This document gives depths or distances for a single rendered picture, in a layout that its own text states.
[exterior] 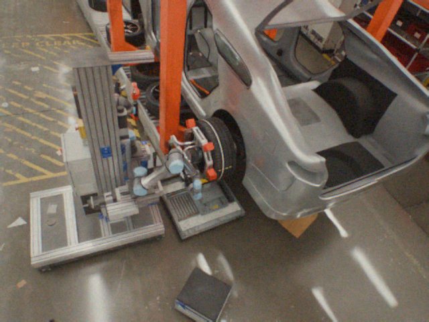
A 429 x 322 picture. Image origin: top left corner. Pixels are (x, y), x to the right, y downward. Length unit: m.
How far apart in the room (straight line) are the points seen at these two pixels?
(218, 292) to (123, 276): 1.02
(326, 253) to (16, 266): 3.29
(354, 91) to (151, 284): 3.03
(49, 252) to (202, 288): 1.50
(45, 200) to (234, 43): 2.56
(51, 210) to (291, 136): 2.59
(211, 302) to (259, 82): 1.96
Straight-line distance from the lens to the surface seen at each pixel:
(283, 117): 2.64
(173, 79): 3.13
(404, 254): 4.62
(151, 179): 2.76
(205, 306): 3.10
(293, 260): 3.88
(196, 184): 2.89
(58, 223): 3.74
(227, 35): 3.27
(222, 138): 3.14
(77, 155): 2.86
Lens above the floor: 3.26
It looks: 47 degrees down
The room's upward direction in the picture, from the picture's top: 11 degrees clockwise
